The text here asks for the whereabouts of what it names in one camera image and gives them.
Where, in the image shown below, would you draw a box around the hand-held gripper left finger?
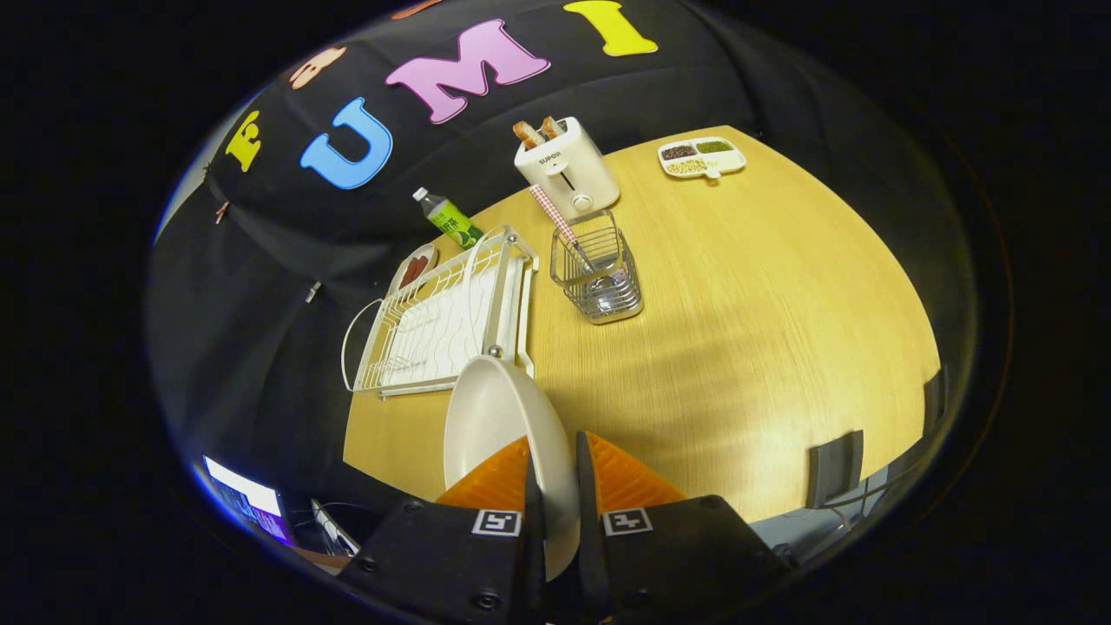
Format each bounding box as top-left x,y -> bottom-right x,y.
337,436 -> 549,625

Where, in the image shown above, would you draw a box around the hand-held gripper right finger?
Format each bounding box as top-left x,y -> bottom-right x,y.
575,431 -> 795,624

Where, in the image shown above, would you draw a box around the white plate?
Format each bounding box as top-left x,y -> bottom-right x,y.
443,354 -> 581,581

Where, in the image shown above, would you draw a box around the white wire dish rack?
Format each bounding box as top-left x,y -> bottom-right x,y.
341,224 -> 540,398

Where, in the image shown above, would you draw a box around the metal wire basket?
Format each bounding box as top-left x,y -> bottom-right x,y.
549,209 -> 644,326

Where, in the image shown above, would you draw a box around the spoon with red checkered handle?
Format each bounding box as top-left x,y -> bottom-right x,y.
529,183 -> 608,287

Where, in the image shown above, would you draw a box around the white divided dish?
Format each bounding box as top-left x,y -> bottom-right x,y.
657,136 -> 747,181

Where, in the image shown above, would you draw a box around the white desktop device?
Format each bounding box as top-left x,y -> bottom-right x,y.
311,499 -> 361,556

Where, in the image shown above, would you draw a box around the computer monitor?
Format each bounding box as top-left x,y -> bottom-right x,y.
202,455 -> 289,546

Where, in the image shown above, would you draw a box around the small beige saucer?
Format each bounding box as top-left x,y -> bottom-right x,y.
388,243 -> 439,296

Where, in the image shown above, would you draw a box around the green label drink bottle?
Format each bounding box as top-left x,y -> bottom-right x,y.
412,187 -> 485,251

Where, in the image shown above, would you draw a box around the black backdrop cloth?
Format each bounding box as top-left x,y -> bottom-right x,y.
146,0 -> 982,522

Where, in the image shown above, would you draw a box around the white toaster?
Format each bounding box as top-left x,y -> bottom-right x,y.
514,117 -> 621,220

